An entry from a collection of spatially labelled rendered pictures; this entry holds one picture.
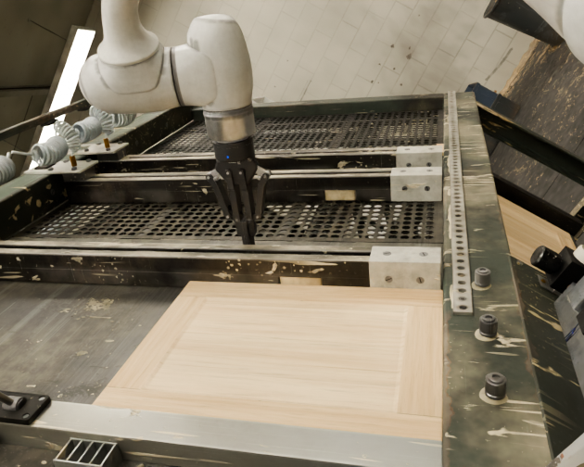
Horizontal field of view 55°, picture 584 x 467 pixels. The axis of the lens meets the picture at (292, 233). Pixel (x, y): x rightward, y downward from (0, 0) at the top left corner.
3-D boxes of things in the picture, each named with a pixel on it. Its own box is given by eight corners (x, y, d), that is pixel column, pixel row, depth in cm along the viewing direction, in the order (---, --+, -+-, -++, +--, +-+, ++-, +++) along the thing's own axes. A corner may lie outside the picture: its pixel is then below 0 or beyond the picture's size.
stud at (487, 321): (497, 340, 79) (498, 322, 78) (479, 338, 80) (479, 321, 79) (496, 330, 81) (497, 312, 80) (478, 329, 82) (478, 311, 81)
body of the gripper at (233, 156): (260, 130, 106) (266, 176, 110) (218, 132, 108) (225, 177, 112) (247, 142, 99) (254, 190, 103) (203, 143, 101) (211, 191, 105)
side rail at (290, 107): (443, 123, 228) (443, 96, 223) (195, 133, 256) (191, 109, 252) (443, 119, 235) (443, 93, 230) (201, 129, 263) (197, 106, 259)
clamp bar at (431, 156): (441, 178, 153) (442, 91, 144) (69, 183, 184) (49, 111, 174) (441, 167, 162) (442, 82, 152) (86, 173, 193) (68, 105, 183)
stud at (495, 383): (506, 403, 68) (507, 384, 67) (485, 401, 68) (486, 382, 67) (504, 389, 70) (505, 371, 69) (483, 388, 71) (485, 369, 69)
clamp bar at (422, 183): (441, 204, 137) (442, 107, 127) (33, 205, 168) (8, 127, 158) (441, 189, 146) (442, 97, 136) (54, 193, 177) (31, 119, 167)
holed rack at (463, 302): (473, 315, 85) (473, 312, 85) (452, 314, 86) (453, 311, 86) (455, 92, 229) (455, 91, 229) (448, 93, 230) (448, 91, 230)
